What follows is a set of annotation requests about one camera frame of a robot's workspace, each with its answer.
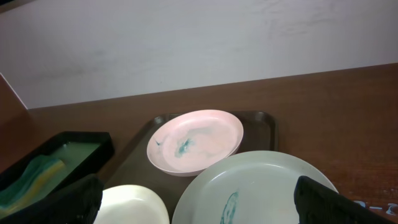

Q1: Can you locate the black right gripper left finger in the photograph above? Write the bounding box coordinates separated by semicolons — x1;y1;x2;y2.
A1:
1;174;104;224

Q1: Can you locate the green yellow sponge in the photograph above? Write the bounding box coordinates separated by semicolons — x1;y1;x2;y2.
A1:
1;155;65;215

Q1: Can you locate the black tray of green water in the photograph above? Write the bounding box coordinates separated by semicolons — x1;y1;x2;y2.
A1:
1;131;114;218

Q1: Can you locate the pale green large plate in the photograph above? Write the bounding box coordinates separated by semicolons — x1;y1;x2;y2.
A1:
172;151;336;224

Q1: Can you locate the dark brown serving tray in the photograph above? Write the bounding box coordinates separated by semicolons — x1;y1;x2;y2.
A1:
105;111;279;220

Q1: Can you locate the pink plate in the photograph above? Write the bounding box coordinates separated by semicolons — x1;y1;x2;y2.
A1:
147;110;244;177

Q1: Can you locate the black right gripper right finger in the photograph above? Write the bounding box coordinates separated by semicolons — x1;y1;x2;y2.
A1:
294;175;394;224

